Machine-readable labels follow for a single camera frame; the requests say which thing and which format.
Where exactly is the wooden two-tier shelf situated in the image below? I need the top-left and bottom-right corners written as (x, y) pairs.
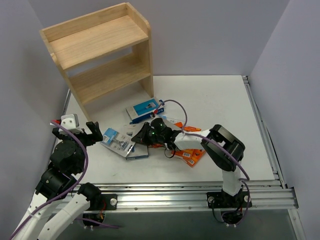
top-left (39, 2), bottom-right (154, 120)

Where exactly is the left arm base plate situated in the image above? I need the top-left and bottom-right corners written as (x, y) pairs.
top-left (88, 193), bottom-right (118, 211)

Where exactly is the orange razor cartridge pack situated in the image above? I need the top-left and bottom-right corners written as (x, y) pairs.
top-left (171, 149), bottom-right (206, 168)

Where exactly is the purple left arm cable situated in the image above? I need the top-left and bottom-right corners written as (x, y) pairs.
top-left (9, 120), bottom-right (90, 240)

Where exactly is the blue Harry's razor box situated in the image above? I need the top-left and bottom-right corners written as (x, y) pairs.
top-left (125, 97), bottom-right (165, 124)

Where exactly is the aluminium table frame rail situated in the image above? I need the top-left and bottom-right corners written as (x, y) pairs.
top-left (27, 74), bottom-right (300, 215)

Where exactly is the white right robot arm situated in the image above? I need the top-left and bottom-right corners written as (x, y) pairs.
top-left (131, 117), bottom-right (252, 209)

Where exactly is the Gillette blue razor blister pack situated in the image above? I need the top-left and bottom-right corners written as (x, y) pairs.
top-left (100, 128), bottom-right (135, 158)

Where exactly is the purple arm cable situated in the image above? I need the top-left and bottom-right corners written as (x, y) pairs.
top-left (157, 99), bottom-right (251, 223)
top-left (9, 120), bottom-right (90, 240)

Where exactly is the grey Harry's razor box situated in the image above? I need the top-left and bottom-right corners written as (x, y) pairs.
top-left (125, 144), bottom-right (149, 161)

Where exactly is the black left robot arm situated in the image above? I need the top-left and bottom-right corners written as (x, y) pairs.
top-left (10, 116), bottom-right (118, 240)

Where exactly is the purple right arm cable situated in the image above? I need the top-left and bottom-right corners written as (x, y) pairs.
top-left (157, 99), bottom-right (251, 223)

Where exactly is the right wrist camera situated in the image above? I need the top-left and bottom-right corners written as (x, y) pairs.
top-left (150, 108), bottom-right (163, 119)

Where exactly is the orange Gillette Fusion box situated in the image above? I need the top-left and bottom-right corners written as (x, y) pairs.
top-left (174, 122), bottom-right (202, 132)

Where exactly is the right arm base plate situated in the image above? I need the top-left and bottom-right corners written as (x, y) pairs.
top-left (206, 190), bottom-right (252, 209)

